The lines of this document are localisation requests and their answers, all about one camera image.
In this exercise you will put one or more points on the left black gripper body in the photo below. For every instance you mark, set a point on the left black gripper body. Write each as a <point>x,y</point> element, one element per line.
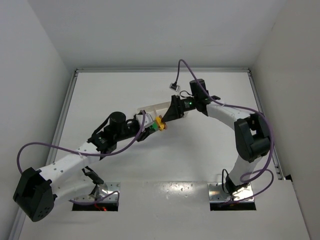
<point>144,133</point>

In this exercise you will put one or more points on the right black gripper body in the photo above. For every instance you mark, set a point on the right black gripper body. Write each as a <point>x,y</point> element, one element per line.
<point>177,107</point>

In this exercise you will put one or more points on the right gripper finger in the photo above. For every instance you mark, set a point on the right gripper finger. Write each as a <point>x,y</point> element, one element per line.
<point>171,114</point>
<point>174,101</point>

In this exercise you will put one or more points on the green lego brick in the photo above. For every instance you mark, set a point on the green lego brick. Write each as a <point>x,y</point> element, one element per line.
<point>154,128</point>

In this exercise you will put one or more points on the yellow curved lego brick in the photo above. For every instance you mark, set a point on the yellow curved lego brick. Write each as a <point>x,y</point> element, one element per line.
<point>158,120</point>

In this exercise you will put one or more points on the brown lego plate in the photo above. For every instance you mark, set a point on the brown lego plate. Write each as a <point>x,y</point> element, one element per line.
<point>162,126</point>

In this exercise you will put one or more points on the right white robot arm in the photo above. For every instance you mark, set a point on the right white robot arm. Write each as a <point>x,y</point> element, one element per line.
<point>252,133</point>

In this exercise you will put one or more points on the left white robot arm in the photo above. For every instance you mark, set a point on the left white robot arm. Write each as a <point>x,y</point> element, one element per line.
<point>40,190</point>

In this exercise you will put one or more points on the white three-compartment tray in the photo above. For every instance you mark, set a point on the white three-compartment tray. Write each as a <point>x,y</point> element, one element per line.
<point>155,110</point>

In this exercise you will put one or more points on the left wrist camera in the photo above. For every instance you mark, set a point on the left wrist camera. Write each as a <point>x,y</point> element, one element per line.
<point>144,119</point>

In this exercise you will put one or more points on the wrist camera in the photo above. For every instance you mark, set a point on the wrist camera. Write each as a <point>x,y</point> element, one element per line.
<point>144,119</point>
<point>175,87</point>

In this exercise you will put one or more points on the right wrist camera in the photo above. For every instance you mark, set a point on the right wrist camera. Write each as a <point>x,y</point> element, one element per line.
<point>175,87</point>

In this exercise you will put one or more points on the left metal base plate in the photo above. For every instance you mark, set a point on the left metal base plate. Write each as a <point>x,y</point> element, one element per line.
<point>107,193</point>

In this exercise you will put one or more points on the metal base plate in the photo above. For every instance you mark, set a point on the metal base plate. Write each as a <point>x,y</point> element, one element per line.
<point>107,193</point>
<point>218,196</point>

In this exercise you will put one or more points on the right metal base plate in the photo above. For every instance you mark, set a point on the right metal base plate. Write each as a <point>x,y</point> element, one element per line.
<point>218,196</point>

